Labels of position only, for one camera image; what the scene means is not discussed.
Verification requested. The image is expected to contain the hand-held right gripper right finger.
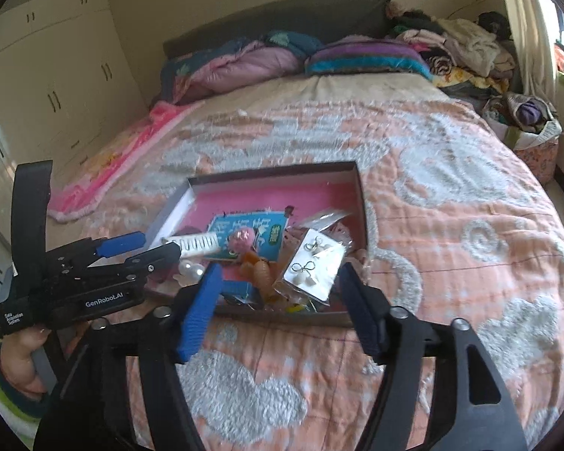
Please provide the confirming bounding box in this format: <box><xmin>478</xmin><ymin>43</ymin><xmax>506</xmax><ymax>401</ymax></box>
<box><xmin>339</xmin><ymin>262</ymin><xmax>529</xmax><ymax>451</ymax></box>

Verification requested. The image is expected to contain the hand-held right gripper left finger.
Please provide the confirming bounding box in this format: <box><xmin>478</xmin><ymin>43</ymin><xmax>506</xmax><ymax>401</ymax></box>
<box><xmin>33</xmin><ymin>262</ymin><xmax>225</xmax><ymax>451</ymax></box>

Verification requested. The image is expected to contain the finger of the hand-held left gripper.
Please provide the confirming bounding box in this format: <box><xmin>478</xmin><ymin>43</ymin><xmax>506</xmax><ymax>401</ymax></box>
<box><xmin>115</xmin><ymin>243</ymin><xmax>182</xmax><ymax>277</ymax></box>
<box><xmin>81</xmin><ymin>231</ymin><xmax>147</xmax><ymax>264</ymax></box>

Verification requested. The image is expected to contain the white pearl hair clip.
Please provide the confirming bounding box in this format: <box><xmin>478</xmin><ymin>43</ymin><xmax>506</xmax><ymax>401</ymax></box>
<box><xmin>177</xmin><ymin>262</ymin><xmax>206</xmax><ymax>288</ymax></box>

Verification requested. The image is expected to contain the white comb hair clip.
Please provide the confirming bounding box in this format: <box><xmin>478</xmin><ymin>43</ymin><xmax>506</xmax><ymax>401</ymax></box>
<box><xmin>162</xmin><ymin>232</ymin><xmax>221</xmax><ymax>260</ymax></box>

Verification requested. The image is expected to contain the clear packet of earrings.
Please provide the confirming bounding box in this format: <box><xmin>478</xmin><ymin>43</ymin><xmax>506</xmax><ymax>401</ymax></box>
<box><xmin>271</xmin><ymin>228</ymin><xmax>347</xmax><ymax>304</ymax></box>

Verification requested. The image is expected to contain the orange plastic hair accessory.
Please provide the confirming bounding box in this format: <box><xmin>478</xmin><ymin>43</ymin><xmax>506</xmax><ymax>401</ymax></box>
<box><xmin>237</xmin><ymin>250</ymin><xmax>283</xmax><ymax>302</ymax></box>

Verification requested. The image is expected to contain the blue card with pink hair tie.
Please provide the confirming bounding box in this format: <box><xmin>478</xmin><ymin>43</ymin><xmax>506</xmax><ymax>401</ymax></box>
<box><xmin>201</xmin><ymin>210</ymin><xmax>291</xmax><ymax>263</ymax></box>

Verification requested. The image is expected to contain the clear plastic packet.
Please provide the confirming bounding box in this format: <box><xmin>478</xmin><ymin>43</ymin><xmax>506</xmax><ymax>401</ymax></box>
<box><xmin>299</xmin><ymin>207</ymin><xmax>354</xmax><ymax>236</ymax></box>

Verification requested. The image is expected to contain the cardboard box pink inside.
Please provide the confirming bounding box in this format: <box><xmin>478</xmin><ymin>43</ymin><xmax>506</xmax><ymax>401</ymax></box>
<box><xmin>143</xmin><ymin>160</ymin><xmax>370</xmax><ymax>330</ymax></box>

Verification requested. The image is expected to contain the person's left forearm striped sleeve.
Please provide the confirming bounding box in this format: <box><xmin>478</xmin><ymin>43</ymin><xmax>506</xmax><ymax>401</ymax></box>
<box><xmin>0</xmin><ymin>338</ymin><xmax>45</xmax><ymax>449</ymax></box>

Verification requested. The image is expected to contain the person's left hand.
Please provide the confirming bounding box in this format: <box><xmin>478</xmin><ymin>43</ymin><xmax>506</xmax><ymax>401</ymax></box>
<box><xmin>0</xmin><ymin>326</ymin><xmax>57</xmax><ymax>401</ymax></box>

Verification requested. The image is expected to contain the pink cartoon print blanket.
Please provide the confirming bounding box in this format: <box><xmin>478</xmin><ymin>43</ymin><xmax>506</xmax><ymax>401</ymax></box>
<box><xmin>47</xmin><ymin>100</ymin><xmax>204</xmax><ymax>224</ymax></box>

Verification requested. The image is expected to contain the peach blanket white cloud pattern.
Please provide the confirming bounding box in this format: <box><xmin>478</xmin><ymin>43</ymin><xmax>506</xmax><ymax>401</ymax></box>
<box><xmin>75</xmin><ymin>98</ymin><xmax>564</xmax><ymax>451</ymax></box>

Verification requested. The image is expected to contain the cream wardrobe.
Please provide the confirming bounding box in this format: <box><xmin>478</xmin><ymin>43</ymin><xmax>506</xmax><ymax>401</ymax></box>
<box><xmin>0</xmin><ymin>0</ymin><xmax>147</xmax><ymax>334</ymax></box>

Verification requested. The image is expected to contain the pink and navy quilt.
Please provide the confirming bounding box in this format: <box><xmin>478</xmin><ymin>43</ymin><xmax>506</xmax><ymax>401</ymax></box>
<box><xmin>160</xmin><ymin>30</ymin><xmax>324</xmax><ymax>105</ymax></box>

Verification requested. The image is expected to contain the floral laundry basket with clothes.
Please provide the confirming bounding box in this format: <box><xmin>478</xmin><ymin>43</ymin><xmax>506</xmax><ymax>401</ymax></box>
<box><xmin>481</xmin><ymin>93</ymin><xmax>563</xmax><ymax>185</ymax></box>

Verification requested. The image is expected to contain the striped purple teal pillow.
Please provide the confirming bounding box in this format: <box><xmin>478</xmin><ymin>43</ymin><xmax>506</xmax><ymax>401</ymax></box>
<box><xmin>305</xmin><ymin>40</ymin><xmax>434</xmax><ymax>80</ymax></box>

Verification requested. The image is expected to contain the grey padded headboard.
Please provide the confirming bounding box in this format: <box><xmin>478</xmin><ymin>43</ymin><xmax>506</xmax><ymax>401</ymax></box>
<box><xmin>162</xmin><ymin>0</ymin><xmax>390</xmax><ymax>58</ymax></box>

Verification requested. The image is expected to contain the pile of clothes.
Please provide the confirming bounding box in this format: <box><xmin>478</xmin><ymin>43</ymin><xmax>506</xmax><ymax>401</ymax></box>
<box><xmin>386</xmin><ymin>2</ymin><xmax>519</xmax><ymax>100</ymax></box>

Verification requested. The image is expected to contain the cream curtain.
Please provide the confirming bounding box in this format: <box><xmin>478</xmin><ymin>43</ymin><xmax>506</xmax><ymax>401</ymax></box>
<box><xmin>495</xmin><ymin>0</ymin><xmax>561</xmax><ymax>100</ymax></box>

